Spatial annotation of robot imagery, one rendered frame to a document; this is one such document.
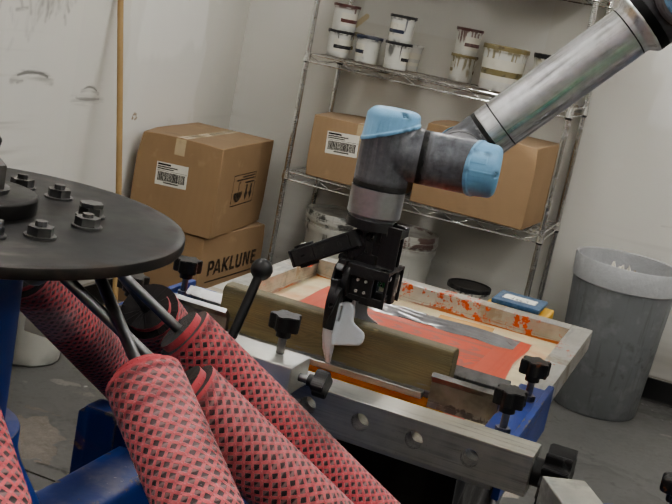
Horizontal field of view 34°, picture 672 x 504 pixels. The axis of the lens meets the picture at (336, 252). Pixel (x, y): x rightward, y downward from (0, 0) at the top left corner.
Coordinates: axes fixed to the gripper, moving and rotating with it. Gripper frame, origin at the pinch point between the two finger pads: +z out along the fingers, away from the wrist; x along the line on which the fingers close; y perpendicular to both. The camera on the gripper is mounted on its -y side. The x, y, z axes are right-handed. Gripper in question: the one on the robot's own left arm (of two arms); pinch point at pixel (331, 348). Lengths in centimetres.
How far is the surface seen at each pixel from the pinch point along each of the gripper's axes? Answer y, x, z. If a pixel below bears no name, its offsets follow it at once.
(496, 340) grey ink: 14.7, 46.6, 4.8
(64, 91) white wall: -200, 220, 5
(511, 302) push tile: 11, 74, 4
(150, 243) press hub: 13, -81, -30
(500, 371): 19.3, 30.6, 5.2
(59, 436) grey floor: -130, 140, 101
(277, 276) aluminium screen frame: -25.3, 37.4, 2.2
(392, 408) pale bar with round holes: 17.0, -24.5, -3.3
